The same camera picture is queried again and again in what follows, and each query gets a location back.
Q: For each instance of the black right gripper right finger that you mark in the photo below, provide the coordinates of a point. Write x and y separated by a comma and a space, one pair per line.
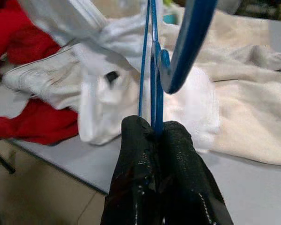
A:
189, 187

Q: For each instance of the blue plastic hanger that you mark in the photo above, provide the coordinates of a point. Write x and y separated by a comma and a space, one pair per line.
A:
192, 42

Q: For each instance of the white printed t-shirt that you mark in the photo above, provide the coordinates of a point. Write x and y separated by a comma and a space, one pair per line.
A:
100, 112

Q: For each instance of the off-white stitched garment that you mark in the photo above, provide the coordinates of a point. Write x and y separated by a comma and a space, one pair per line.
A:
42, 77

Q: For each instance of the black table leg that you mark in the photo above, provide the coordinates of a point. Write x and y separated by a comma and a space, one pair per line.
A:
4, 163

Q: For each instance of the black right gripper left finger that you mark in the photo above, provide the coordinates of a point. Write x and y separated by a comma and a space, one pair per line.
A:
133, 178

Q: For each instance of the cream fleece garment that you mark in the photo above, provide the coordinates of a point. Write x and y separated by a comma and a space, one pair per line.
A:
248, 105

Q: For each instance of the large red garment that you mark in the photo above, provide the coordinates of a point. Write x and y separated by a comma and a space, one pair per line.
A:
14, 35

